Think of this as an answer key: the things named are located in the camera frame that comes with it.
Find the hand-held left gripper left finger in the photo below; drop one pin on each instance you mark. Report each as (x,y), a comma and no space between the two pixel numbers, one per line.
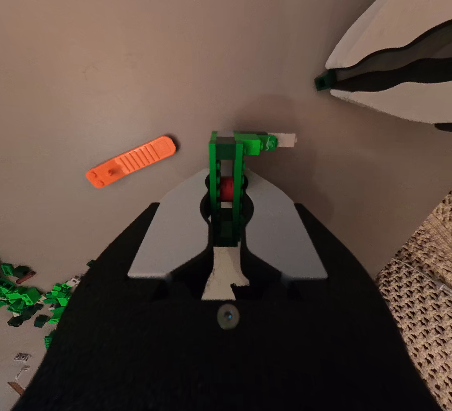
(169,237)

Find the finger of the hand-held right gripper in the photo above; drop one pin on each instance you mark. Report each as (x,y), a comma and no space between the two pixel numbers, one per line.
(406,103)
(406,4)

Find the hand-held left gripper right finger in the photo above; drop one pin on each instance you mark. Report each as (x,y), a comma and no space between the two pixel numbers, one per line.
(282,241)

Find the green lego assembly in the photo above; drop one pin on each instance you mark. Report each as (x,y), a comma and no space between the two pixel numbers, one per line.
(213,170)

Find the dark green lego brick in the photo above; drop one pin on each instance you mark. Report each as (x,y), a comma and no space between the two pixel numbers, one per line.
(322,83)

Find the pile of green lego pieces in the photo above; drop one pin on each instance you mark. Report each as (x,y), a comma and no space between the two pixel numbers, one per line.
(21,298)

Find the brown grooved lego tile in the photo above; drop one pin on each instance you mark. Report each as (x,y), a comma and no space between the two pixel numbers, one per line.
(26,277)

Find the clear lego piece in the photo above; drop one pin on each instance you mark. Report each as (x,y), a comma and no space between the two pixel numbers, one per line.
(23,372)

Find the orange brick separator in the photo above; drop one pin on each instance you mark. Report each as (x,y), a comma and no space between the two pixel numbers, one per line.
(141,156)

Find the grey lego bracket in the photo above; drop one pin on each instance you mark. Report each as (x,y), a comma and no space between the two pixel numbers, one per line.
(23,357)

